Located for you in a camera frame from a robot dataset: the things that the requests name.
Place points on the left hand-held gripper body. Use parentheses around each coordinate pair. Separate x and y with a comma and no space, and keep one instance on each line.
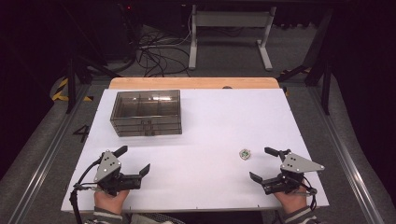
(107,166)

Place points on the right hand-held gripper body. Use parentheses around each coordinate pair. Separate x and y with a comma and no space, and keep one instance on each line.
(295,165)

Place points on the smoky clear plastic drawer box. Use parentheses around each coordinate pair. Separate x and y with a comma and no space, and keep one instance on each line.
(146,113)

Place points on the person's left hand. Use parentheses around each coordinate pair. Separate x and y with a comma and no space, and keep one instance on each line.
(110,200)

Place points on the person's right hand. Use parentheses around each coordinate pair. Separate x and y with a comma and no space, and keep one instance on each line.
(291,200)

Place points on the black metal stand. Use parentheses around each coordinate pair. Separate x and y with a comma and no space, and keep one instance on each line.
(72,84)
(325,71)

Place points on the wooden table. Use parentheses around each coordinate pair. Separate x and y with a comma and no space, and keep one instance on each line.
(193,83)

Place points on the aluminium floor rail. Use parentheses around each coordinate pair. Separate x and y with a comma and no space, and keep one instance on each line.
(46,158)
(342,155)

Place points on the white metal desk frame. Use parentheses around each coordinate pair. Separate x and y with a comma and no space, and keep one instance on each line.
(232,19)

